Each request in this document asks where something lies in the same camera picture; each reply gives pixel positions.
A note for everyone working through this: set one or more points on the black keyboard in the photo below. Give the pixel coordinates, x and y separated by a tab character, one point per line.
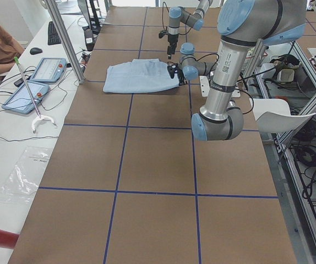
53	36

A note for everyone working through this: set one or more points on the aluminium frame post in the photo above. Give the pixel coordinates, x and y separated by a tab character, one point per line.
65	39

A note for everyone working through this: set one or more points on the lower blue teach pendant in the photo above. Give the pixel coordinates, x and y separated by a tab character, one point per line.
20	101

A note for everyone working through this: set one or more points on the upper blue teach pendant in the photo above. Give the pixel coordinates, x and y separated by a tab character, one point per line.
49	70

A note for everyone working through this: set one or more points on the blue teach pendant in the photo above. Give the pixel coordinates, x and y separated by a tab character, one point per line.
49	70
20	101

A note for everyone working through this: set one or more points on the black power adapter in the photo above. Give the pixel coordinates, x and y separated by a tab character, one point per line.
89	39

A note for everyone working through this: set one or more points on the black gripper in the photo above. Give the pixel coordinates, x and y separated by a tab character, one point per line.
179	73
171	39

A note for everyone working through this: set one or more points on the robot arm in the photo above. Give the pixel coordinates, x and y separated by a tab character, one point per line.
178	15
241	24

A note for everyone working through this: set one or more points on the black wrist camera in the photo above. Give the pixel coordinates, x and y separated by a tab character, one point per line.
172	70
163	33

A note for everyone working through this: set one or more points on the white bucket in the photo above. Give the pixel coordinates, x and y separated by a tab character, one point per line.
285	76

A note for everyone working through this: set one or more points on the clear plastic bag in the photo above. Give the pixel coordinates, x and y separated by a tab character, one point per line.
23	182

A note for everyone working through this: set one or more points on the white chair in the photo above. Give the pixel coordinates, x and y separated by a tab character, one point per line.
274	116

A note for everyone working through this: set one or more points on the black computer mouse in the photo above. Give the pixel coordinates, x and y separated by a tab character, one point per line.
35	50

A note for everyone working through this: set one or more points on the light blue button shirt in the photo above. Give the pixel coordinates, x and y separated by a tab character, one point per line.
139	76

